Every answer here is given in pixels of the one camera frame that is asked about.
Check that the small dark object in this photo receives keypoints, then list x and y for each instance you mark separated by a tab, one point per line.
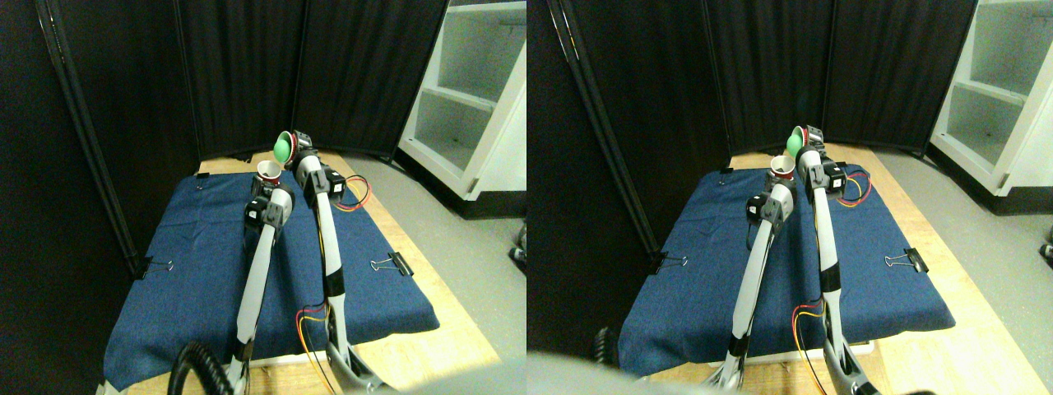
1046	247
518	247

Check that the white shelf unit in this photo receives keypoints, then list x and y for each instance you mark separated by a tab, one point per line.
1020	115
485	123

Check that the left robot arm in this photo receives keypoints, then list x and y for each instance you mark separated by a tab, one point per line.
257	288
753	288

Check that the curtain stand foot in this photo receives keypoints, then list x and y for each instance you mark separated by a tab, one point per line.
385	155
915	151
243	157
771	153

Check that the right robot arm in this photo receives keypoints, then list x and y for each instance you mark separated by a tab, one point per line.
327	247
827	247

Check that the red cup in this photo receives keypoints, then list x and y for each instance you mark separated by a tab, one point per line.
800	132
270	169
287	136
782	162

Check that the curtain stand pole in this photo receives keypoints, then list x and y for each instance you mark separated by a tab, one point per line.
86	140
600	132

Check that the green ball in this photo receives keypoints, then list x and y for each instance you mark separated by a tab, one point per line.
795	146
283	151

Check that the dark blue cloth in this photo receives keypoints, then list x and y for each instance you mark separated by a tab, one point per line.
674	296
173	304

